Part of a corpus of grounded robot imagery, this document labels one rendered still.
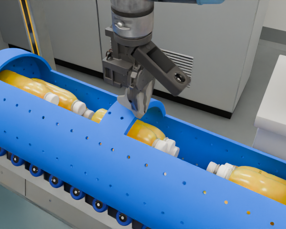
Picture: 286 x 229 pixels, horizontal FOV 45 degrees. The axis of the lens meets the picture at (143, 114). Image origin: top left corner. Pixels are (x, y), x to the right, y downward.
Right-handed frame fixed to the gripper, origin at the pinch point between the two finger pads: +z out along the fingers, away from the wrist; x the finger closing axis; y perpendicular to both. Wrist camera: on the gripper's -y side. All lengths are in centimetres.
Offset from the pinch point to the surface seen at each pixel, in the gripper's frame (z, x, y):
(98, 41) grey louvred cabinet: 85, -132, 118
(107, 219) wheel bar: 30.6, 11.3, 4.2
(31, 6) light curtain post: 2, -30, 63
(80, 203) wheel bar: 30.5, 11.3, 13.5
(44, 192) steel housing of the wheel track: 33.9, 12.3, 26.3
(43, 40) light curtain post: 17, -32, 63
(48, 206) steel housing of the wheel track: 38.1, 13.7, 24.7
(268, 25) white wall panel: 106, -266, 19
